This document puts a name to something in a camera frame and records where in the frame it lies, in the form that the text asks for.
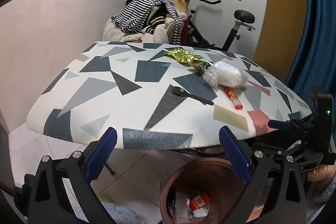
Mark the gold foil wrapper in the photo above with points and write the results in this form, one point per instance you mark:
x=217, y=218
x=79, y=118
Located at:
x=189, y=58

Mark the red cigarette box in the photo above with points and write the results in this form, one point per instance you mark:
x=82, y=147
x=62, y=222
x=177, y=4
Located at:
x=199, y=200

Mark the blue curtain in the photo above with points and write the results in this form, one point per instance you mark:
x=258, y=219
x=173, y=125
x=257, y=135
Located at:
x=314, y=63

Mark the white tissue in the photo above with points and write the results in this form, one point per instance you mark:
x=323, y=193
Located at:
x=201, y=212

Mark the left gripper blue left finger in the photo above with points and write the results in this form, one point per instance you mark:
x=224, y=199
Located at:
x=97, y=153

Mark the black plastic spoon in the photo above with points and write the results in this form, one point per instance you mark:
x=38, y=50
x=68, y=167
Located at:
x=183, y=93

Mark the wooden chair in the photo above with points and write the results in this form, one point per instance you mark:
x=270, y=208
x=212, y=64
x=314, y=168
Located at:
x=181, y=5

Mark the striped shirt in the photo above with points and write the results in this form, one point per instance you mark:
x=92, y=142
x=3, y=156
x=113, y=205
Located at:
x=133, y=16

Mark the clear plastic blister package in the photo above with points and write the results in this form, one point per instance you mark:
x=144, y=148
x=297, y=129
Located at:
x=182, y=208

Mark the brown round trash bin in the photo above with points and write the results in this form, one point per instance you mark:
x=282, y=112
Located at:
x=213, y=176

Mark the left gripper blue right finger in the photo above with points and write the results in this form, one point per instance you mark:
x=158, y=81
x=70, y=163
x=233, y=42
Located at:
x=238, y=153

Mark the black exercise bike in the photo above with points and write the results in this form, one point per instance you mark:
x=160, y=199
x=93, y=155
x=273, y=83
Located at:
x=206, y=28

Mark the white clear plastic bag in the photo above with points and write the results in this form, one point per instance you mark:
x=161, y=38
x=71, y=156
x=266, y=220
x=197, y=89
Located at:
x=224, y=74

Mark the red tube wrapper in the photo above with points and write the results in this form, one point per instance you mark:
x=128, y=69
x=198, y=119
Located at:
x=233, y=98

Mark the cream fleece clothes pile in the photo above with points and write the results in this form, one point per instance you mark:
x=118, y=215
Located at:
x=159, y=28

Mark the geometric patterned table cover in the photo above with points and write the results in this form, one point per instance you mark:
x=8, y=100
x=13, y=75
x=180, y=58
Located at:
x=128, y=86

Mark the person's right hand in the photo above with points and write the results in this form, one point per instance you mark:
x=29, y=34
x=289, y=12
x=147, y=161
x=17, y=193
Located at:
x=323, y=176

